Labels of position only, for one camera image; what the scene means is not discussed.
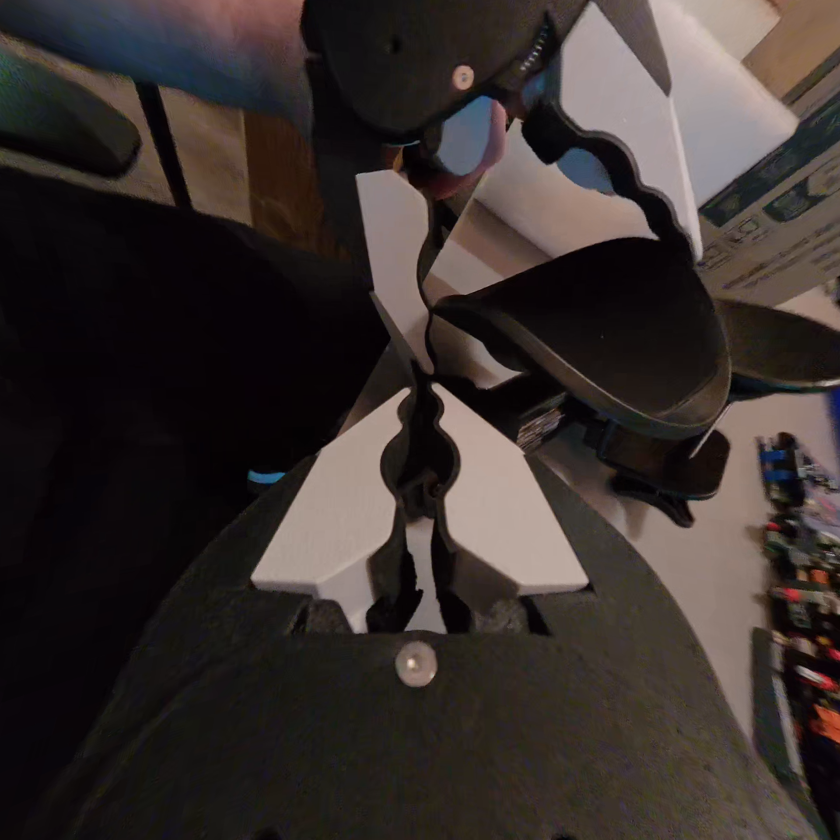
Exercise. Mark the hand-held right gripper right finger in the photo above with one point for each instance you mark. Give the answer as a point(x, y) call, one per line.
point(505, 512)

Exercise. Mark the printed lego box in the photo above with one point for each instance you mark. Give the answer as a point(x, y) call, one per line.
point(774, 197)

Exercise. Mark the person's left forearm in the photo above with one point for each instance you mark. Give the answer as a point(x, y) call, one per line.
point(164, 39)

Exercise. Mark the pile of lego pieces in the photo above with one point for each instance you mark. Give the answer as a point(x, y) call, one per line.
point(807, 558)

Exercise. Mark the black table leg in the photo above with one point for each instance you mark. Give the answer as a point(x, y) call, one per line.
point(161, 144)

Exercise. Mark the black office chair armrest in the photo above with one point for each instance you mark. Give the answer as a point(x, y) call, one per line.
point(59, 124)

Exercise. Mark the person's left hand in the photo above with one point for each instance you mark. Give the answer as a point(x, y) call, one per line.
point(497, 141)

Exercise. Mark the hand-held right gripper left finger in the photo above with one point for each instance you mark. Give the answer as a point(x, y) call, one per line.
point(328, 525)

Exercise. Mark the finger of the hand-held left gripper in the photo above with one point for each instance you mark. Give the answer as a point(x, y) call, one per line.
point(630, 118)
point(394, 249)

